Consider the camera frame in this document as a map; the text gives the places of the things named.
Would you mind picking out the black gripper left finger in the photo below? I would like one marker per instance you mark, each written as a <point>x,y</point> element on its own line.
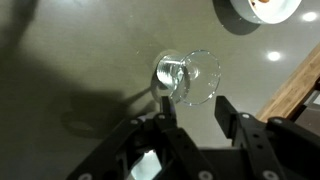
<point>116,156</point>

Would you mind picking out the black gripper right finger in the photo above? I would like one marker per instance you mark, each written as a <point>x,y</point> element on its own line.
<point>279,148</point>

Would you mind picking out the clear glass cup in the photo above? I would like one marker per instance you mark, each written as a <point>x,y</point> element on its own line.
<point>190,78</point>

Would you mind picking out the white bowl with nuts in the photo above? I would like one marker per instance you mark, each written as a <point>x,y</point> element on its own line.
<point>265,11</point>

